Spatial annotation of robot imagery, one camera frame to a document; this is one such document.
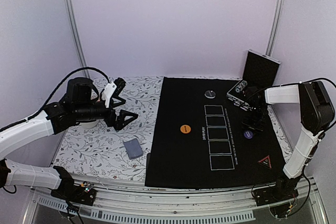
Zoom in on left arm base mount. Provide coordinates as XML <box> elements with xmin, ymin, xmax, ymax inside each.
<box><xmin>50</xmin><ymin>177</ymin><xmax>97</xmax><ymax>206</ymax></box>

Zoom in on orange big blind button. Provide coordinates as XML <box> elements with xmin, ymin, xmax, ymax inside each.
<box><xmin>180</xmin><ymin>124</ymin><xmax>191</xmax><ymax>134</ymax></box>

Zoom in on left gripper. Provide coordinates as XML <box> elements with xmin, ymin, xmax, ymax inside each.
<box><xmin>75</xmin><ymin>98</ymin><xmax>139</xmax><ymax>131</ymax></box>

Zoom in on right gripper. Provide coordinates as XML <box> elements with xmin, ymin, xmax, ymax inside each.
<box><xmin>242</xmin><ymin>106</ymin><xmax>268</xmax><ymax>136</ymax></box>

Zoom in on black dealer button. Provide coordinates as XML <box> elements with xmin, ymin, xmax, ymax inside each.
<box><xmin>204</xmin><ymin>90</ymin><xmax>216</xmax><ymax>99</ymax></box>

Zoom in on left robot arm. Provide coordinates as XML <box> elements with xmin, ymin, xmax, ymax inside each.
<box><xmin>1</xmin><ymin>70</ymin><xmax>138</xmax><ymax>200</ymax></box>

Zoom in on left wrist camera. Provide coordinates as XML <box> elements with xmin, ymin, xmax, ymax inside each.
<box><xmin>100</xmin><ymin>78</ymin><xmax>126</xmax><ymax>109</ymax></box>

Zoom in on right aluminium post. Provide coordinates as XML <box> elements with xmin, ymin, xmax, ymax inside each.
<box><xmin>266</xmin><ymin>0</ymin><xmax>285</xmax><ymax>57</ymax></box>

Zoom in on blue card deck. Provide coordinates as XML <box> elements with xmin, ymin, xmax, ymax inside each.
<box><xmin>123</xmin><ymin>138</ymin><xmax>143</xmax><ymax>160</ymax></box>

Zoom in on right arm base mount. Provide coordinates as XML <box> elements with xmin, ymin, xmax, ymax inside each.
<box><xmin>251</xmin><ymin>178</ymin><xmax>299</xmax><ymax>219</ymax></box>

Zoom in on aluminium front rail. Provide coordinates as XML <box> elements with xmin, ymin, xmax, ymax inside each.
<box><xmin>23</xmin><ymin>175</ymin><xmax>330</xmax><ymax>223</ymax></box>

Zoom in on floral tablecloth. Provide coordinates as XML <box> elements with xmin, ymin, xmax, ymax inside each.
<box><xmin>53</xmin><ymin>77</ymin><xmax>163</xmax><ymax>182</ymax></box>

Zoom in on left aluminium post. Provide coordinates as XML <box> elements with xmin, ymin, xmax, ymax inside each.
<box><xmin>64</xmin><ymin>0</ymin><xmax>87</xmax><ymax>67</ymax></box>

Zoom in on aluminium poker chip case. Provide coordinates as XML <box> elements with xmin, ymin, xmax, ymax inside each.
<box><xmin>226</xmin><ymin>49</ymin><xmax>281</xmax><ymax>111</ymax></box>

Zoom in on white cup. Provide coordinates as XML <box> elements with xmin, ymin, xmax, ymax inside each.
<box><xmin>80</xmin><ymin>120</ymin><xmax>98</xmax><ymax>129</ymax></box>

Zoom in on left chip stack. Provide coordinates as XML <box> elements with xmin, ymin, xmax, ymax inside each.
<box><xmin>235</xmin><ymin>80</ymin><xmax>248</xmax><ymax>93</ymax></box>

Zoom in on aluminium post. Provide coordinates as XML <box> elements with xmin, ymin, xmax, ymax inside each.
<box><xmin>64</xmin><ymin>0</ymin><xmax>87</xmax><ymax>67</ymax></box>
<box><xmin>266</xmin><ymin>0</ymin><xmax>285</xmax><ymax>57</ymax></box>

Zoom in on purple small blind button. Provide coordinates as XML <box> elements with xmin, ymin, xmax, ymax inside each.
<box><xmin>243</xmin><ymin>130</ymin><xmax>254</xmax><ymax>139</ymax></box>

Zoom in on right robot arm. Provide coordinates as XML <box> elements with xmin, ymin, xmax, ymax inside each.
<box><xmin>242</xmin><ymin>77</ymin><xmax>335</xmax><ymax>179</ymax></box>

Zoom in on triangular all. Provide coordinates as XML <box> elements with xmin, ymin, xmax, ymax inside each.
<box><xmin>258</xmin><ymin>155</ymin><xmax>272</xmax><ymax>169</ymax></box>

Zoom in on black poker mat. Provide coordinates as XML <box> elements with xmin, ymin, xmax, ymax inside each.
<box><xmin>145</xmin><ymin>78</ymin><xmax>285</xmax><ymax>189</ymax></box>

